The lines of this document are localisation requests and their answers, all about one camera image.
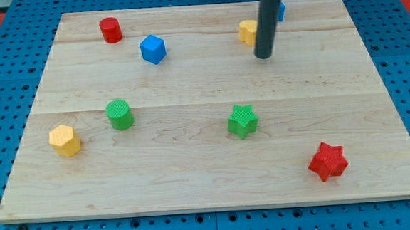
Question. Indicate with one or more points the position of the green star block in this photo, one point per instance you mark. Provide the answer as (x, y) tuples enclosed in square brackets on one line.
[(242, 121)]

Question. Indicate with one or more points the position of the wooden board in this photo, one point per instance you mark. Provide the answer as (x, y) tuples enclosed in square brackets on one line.
[(320, 85)]

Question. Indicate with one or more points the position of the yellow heart block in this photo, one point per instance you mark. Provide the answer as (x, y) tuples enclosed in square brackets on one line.
[(247, 32)]

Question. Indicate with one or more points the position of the red star block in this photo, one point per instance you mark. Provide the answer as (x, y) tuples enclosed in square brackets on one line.
[(328, 161)]

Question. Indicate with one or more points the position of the blue cube block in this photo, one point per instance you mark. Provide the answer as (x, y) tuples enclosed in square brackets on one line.
[(153, 49)]

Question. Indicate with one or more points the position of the green cylinder block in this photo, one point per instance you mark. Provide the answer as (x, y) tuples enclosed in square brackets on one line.
[(119, 114)]

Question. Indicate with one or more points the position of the dark grey pusher stick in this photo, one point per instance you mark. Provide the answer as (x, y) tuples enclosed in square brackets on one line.
[(266, 28)]

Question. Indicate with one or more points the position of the red cylinder block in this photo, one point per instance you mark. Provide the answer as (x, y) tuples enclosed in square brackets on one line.
[(111, 31)]

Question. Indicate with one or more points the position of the blue block behind stick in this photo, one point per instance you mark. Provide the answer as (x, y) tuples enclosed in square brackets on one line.
[(281, 12)]

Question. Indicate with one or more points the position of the yellow hexagon block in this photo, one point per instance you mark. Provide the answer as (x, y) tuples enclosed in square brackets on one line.
[(65, 140)]

